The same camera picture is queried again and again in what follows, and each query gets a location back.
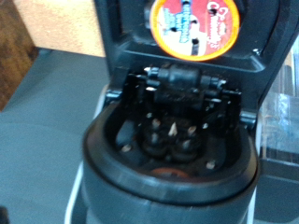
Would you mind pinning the black Keurig coffee machine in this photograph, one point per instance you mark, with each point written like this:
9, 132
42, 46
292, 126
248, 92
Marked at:
174, 186

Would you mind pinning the orange-lidded coffee pod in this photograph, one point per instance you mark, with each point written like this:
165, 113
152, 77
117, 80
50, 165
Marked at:
194, 28

